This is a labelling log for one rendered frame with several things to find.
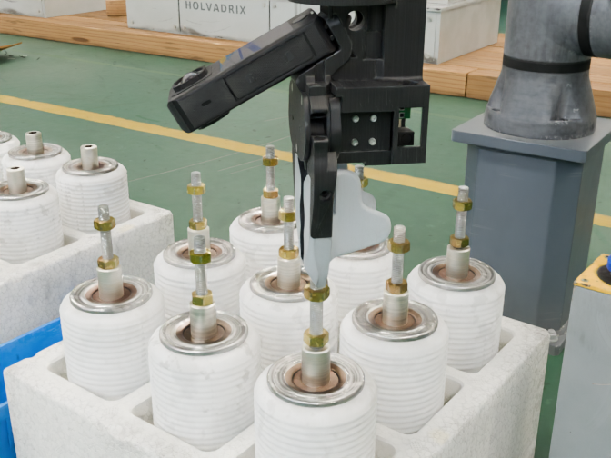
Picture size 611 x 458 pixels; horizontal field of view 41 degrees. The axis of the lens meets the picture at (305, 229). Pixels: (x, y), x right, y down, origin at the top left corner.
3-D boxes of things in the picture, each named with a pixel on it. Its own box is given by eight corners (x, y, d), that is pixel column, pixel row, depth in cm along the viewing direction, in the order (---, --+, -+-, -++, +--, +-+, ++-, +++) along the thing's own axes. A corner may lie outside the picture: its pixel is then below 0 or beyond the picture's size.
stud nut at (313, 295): (299, 294, 60) (299, 283, 60) (319, 289, 61) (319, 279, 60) (314, 304, 58) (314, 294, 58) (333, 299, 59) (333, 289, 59)
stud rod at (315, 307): (306, 358, 62) (307, 269, 59) (317, 354, 62) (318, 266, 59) (314, 364, 61) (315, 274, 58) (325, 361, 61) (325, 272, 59)
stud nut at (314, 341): (299, 339, 61) (299, 329, 61) (318, 333, 62) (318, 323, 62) (313, 350, 60) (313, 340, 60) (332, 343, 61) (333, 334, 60)
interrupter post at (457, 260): (439, 277, 80) (441, 247, 79) (451, 270, 81) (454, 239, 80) (460, 284, 78) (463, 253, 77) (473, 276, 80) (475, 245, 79)
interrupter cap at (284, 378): (351, 353, 67) (351, 345, 66) (375, 405, 60) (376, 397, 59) (260, 362, 65) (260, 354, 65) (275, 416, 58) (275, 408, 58)
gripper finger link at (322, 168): (336, 244, 53) (338, 113, 50) (314, 246, 53) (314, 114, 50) (323, 221, 57) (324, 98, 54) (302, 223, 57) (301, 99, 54)
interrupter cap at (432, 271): (403, 279, 79) (403, 273, 79) (442, 254, 85) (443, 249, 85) (471, 302, 75) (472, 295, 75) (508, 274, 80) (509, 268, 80)
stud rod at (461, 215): (464, 258, 79) (470, 186, 76) (460, 262, 79) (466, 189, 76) (455, 256, 80) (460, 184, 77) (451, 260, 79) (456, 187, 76)
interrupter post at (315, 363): (327, 373, 64) (327, 336, 62) (334, 389, 62) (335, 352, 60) (297, 375, 63) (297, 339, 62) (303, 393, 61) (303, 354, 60)
